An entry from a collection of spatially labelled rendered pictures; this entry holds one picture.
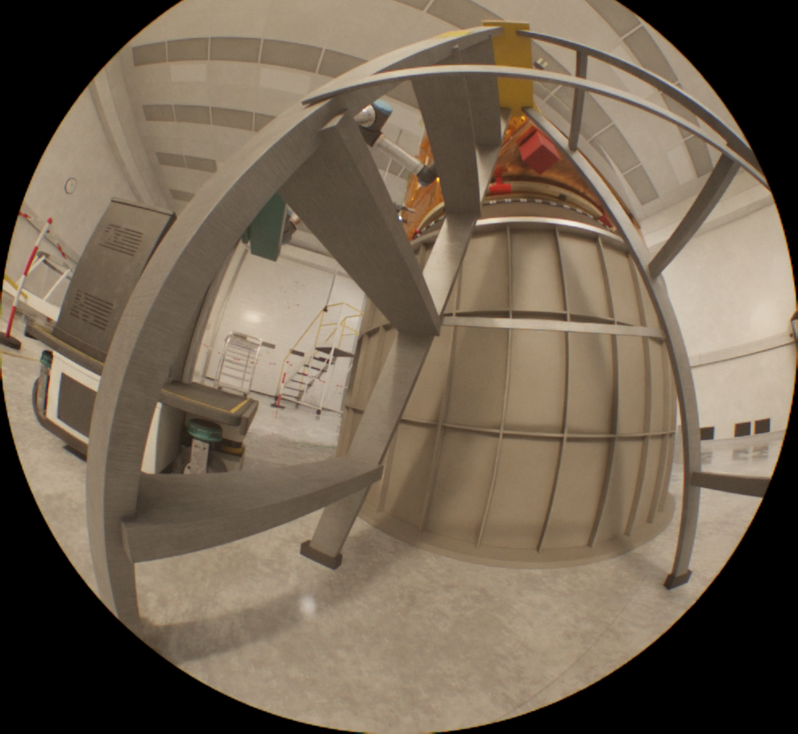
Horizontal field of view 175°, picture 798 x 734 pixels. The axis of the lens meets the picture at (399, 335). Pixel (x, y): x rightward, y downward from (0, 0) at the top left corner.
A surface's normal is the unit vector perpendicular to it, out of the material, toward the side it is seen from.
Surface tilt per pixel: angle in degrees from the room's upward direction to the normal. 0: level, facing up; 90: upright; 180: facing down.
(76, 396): 90
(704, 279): 90
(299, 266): 90
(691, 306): 90
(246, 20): 180
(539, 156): 180
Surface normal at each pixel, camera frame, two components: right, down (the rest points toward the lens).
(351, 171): -0.17, 0.95
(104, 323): 0.47, -0.18
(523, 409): -0.36, -0.32
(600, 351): -0.16, -0.30
